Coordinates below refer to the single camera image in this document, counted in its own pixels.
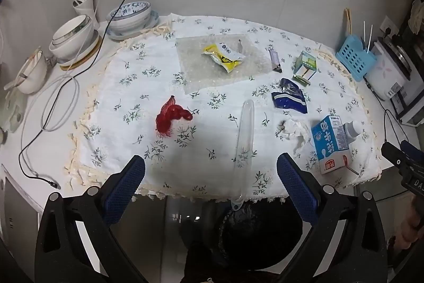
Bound white paper cup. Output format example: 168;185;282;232
73;0;100;30

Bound white floral tablecloth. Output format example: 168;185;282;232
68;14;385;202

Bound blue foil wrapper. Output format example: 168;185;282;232
272;78;308;114

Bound small purple wrapper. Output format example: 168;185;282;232
269;49;283;73

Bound pale translucent container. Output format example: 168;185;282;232
0;91;25;134

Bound black power cable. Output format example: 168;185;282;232
364;77;411;204

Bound red mesh net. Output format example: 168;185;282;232
156;95;193;138

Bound blue patterned bowls on plate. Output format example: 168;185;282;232
106;10;160;41

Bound white toaster oven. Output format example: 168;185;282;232
391;81;424;126

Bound black metal rack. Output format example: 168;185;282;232
397;0;424;71

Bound black trash bin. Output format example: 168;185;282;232
215;200;303;270

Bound long clear plastic bag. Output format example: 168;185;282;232
228;99;255;211

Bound white wall socket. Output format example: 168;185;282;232
379;16;400;36

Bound wooden trivet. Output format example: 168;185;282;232
58;34;103;71

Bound blue white milk carton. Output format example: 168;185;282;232
311;115;359;176

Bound white rice cooker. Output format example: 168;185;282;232
364;36;414;101

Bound yellow white snack packet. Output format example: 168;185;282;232
202;39;246;73

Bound blue patterned bowl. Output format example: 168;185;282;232
110;1;152;32

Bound clear bubble wrap sheet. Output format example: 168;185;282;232
175;34;277;94

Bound white charging cable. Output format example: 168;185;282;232
41;0;140;132

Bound white bowl with spoon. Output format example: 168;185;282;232
3;47;48;94

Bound blue plastic basket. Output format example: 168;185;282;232
335;35;378;82

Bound green medicine box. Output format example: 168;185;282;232
292;51;317;85

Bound person's right hand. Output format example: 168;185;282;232
396;197;424;252

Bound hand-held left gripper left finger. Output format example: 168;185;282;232
35;155;149;283

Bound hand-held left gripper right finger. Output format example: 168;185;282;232
276;153;388;283

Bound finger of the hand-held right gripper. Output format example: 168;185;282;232
381;142;409;168
399;140;424;160

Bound white tissue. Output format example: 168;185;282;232
276;119;308;151

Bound white plastic bottle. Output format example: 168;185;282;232
344;120;362;139

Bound white bowl dark rim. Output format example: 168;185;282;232
49;31;100;60
52;14;94;47

